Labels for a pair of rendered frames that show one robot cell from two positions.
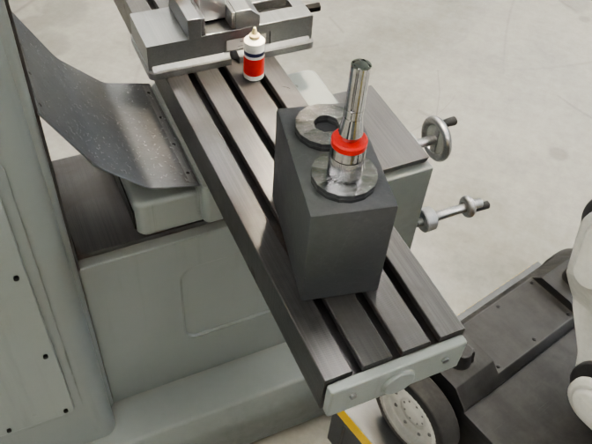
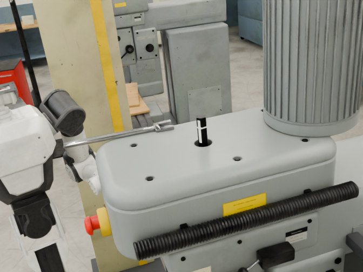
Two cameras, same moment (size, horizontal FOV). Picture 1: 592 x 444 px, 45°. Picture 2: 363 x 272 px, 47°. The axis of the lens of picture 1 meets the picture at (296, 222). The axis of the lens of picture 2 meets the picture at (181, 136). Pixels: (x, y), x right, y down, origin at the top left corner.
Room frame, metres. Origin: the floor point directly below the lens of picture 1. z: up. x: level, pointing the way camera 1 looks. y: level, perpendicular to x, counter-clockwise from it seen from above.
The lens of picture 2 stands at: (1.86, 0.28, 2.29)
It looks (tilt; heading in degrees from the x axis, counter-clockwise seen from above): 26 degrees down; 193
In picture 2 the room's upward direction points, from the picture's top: 6 degrees counter-clockwise
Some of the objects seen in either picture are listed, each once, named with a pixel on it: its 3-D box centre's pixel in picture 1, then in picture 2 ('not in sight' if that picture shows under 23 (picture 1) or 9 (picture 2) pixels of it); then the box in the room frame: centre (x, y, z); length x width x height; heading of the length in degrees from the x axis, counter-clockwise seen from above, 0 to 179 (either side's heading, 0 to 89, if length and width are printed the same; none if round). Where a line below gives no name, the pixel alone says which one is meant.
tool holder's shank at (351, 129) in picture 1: (355, 102); not in sight; (0.69, -0.06, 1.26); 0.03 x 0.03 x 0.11
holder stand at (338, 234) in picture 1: (328, 196); not in sight; (0.74, -0.04, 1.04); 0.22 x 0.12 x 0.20; 16
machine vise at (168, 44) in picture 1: (222, 20); not in sight; (1.25, 0.18, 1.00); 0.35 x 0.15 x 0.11; 118
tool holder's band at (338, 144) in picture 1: (349, 140); not in sight; (0.69, -0.06, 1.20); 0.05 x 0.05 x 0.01
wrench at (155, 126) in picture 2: not in sight; (119, 134); (1.08, -0.05, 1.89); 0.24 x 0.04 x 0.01; 115
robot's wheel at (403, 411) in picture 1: (415, 410); not in sight; (0.69, -0.27, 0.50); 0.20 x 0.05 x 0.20; 41
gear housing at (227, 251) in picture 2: not in sight; (227, 218); (1.09, 0.18, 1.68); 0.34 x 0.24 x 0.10; 118
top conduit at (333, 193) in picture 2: not in sight; (250, 217); (1.22, 0.24, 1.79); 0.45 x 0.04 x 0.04; 118
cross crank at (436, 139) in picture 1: (424, 142); not in sight; (1.34, -0.30, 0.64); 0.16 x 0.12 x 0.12; 118
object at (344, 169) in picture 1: (346, 158); not in sight; (0.69, -0.06, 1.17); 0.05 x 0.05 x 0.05
